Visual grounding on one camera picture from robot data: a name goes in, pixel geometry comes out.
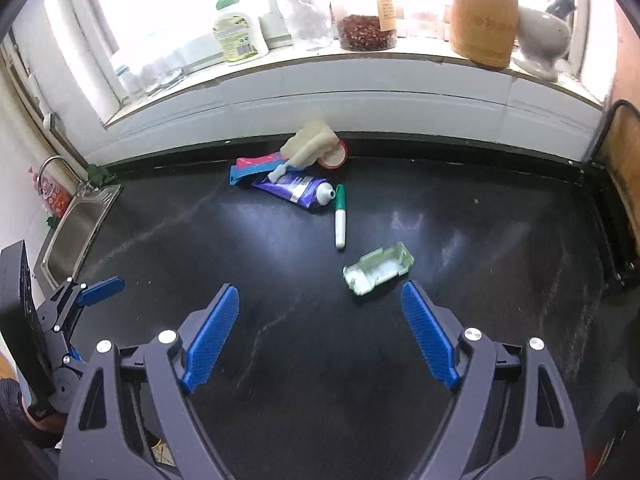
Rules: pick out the clear jar pink lid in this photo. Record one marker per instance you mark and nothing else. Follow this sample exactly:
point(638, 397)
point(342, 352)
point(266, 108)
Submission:
point(425, 15)

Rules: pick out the grey pestle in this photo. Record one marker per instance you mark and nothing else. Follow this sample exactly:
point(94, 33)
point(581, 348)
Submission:
point(560, 5)

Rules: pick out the crumpled clear plastic container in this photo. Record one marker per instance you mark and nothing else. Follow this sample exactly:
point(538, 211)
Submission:
point(300, 10)

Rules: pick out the green and white marker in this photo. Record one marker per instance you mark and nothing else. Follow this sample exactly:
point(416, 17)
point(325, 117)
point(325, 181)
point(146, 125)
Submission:
point(340, 220)

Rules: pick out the clear jar of dried chili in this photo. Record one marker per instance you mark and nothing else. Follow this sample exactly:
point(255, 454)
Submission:
point(365, 32)

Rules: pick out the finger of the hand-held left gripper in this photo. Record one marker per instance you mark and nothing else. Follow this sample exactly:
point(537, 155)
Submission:
point(76, 355)
point(102, 291)

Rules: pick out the pale green plastic tray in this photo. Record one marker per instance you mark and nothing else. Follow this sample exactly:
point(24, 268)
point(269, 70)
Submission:
point(377, 270)

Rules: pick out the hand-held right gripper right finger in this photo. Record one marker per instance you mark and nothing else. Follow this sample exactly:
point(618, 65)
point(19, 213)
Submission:
point(430, 335)

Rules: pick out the white bottle green cap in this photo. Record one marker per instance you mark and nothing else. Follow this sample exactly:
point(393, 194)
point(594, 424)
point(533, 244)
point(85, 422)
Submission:
point(240, 35)

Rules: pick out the pink and blue packet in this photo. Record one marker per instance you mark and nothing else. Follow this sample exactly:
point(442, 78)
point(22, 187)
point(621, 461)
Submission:
point(252, 167)

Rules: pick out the red and white round lid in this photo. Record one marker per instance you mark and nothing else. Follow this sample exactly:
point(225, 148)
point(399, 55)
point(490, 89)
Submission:
point(335, 160)

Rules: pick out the wooden cutting board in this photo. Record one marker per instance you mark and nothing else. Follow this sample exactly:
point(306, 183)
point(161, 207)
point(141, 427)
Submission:
point(627, 160)

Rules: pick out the pink bottle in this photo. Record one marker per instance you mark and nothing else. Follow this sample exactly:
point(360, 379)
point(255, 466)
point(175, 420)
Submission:
point(52, 197)

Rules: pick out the stainless steel sink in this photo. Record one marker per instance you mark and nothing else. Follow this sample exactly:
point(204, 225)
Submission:
point(75, 230)

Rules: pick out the red container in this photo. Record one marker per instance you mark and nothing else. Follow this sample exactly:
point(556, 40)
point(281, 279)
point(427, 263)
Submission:
point(597, 460)

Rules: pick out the beige sponge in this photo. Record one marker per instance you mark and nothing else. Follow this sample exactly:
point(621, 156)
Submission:
point(307, 142)

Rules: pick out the purple tube white cap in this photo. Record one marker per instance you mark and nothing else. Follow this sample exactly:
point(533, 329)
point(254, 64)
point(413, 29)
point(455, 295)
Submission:
point(290, 187)

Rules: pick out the person's left hand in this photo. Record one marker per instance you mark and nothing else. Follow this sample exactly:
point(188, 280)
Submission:
point(45, 425)

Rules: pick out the clear drinking glass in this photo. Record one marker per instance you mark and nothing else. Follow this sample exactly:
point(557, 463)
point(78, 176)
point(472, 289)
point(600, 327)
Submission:
point(172, 67)
point(155, 75)

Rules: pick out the white stone mortar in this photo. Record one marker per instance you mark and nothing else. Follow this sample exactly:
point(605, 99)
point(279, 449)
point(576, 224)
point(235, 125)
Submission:
point(540, 40)

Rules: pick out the chrome faucet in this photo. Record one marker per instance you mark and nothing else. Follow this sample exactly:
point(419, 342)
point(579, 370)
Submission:
point(50, 160)

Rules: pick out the glass jar blue lid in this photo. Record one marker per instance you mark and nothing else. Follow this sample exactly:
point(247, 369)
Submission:
point(125, 80)

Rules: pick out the green cloth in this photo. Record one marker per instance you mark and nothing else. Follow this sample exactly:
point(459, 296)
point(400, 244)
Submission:
point(52, 222)
point(100, 175)

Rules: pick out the bamboo utensil holder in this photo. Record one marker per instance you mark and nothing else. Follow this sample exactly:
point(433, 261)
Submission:
point(482, 25)

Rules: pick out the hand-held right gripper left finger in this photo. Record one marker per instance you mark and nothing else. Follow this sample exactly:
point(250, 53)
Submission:
point(210, 340)

